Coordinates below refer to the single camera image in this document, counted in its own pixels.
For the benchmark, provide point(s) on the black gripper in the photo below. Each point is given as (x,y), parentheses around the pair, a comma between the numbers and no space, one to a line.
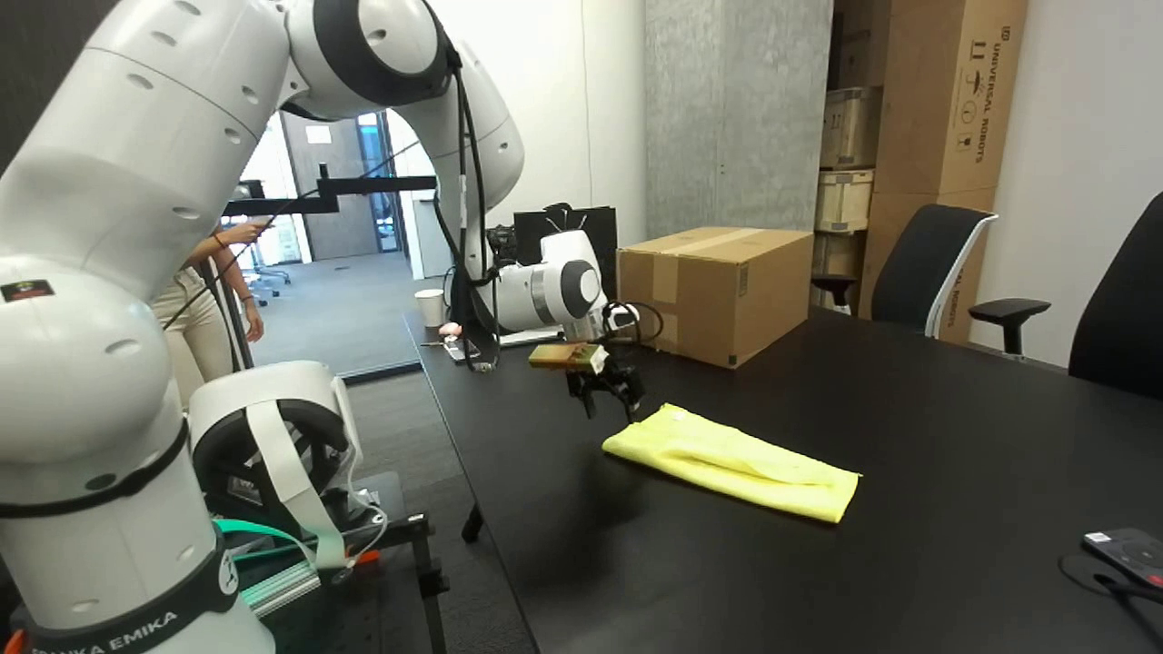
(601,373)

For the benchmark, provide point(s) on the yellow towel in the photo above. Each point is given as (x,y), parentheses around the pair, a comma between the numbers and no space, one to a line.
(751,467)

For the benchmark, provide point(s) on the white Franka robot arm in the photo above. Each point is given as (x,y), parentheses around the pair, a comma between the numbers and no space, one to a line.
(122,157)

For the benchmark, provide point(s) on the small cardboard box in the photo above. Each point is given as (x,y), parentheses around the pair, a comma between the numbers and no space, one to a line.
(727,292)

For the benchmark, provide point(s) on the small pink white object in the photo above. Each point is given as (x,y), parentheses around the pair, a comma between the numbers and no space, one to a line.
(456,345)

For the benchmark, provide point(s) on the black metal stand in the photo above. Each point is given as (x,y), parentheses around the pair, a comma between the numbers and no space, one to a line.
(422,566)

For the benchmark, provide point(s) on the white shelf box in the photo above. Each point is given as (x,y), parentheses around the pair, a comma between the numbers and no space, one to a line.
(844,201)

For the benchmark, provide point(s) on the black white-framed office chair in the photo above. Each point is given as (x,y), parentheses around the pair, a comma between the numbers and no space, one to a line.
(927,265)

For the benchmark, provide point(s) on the white VR headset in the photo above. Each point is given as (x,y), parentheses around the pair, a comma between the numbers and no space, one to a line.
(261,392)

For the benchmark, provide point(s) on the brown shelf box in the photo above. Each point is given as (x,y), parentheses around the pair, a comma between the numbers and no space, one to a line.
(848,129)

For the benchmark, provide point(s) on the person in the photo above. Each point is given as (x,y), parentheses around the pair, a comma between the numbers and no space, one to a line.
(221,311)

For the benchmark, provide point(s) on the tall cardboard box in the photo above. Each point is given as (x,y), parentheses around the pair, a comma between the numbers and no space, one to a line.
(957,95)

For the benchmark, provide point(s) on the black round pad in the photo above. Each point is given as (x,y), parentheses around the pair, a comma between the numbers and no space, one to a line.
(1080,573)

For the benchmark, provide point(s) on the black smartphone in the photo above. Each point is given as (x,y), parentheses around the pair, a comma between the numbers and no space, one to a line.
(1133,548)

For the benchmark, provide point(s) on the tan wrist camera mount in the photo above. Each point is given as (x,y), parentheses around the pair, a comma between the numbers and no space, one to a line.
(566,355)

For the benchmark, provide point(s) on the black horizontal mount bar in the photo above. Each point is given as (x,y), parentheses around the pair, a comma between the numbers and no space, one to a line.
(364,185)

